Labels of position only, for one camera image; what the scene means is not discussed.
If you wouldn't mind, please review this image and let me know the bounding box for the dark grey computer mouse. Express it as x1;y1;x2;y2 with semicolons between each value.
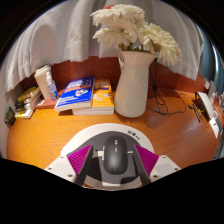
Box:
102;135;130;176

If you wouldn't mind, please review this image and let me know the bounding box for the clear spray bottle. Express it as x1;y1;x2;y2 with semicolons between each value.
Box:
44;71;60;102

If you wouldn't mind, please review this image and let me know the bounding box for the black cable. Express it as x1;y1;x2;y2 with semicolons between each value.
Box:
145;59;198;116

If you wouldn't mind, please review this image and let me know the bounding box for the white flower bouquet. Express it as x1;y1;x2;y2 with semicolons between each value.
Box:
89;3;184;67

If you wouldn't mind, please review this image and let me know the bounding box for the white pleated curtain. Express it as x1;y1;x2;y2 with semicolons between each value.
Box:
3;0;205;93

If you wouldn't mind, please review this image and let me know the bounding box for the yellow and white book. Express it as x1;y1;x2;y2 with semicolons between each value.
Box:
14;103;43;120

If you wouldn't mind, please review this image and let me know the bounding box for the thin dark book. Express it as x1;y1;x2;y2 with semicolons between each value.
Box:
14;94;42;108

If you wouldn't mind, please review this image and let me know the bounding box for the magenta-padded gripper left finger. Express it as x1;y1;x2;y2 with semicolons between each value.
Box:
44;143;101;187

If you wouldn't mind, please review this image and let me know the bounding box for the white laptop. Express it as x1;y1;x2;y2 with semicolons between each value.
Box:
193;90;223;140

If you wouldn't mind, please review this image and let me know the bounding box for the red-brown notebook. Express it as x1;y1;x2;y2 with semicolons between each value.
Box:
35;89;66;110

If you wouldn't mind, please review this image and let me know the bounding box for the black pen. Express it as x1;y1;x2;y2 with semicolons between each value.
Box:
190;103;202;123

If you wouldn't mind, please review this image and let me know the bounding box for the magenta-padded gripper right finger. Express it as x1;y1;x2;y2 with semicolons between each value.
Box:
127;143;182;187

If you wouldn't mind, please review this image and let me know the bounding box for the orange cover book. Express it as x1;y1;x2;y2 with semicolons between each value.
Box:
71;78;116;117

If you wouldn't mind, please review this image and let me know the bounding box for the cream tumbler cup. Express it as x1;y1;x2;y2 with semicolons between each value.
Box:
33;64;54;101

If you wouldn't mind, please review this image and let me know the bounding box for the thick dark book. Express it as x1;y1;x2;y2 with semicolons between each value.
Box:
14;99;43;113

